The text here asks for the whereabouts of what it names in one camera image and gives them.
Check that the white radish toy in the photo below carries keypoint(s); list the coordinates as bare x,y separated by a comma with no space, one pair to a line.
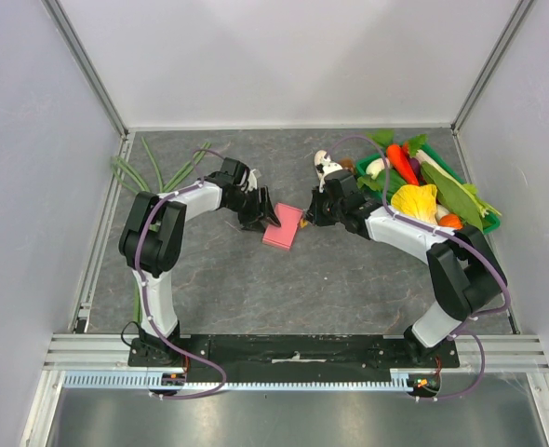
320,158

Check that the green leafy vegetable toy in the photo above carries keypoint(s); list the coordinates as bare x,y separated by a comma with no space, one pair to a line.
389,181

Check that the orange pumpkin toy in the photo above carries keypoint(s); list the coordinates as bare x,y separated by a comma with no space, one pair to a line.
450,220

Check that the green corn toy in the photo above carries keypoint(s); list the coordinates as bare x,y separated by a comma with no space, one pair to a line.
460,198

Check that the pink express box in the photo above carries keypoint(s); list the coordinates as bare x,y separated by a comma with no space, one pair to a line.
282,236

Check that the white turnip toy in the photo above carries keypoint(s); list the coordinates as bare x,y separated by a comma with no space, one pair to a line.
377,166

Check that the white cable duct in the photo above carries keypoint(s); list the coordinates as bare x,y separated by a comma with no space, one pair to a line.
163,381

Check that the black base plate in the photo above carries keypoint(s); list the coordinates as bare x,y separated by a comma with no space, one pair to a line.
229,349

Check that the brown mushroom toy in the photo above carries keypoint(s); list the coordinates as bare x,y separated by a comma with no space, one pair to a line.
347,163

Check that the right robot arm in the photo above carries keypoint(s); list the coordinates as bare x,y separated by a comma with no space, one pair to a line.
464,272

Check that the orange carrot toy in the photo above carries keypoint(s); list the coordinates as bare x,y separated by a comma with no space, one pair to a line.
399,161

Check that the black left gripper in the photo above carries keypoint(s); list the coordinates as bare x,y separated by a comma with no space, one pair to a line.
252,221

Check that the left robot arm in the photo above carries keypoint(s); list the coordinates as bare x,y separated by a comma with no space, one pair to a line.
152,237

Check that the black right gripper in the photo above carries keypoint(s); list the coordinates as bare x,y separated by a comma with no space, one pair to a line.
323,209

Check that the yellow cabbage toy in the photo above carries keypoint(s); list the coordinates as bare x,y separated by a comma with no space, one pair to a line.
418,202

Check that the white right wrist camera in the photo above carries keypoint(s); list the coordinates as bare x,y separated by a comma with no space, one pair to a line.
335,167

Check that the green long beans bundle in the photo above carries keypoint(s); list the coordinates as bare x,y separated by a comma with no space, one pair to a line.
130,179

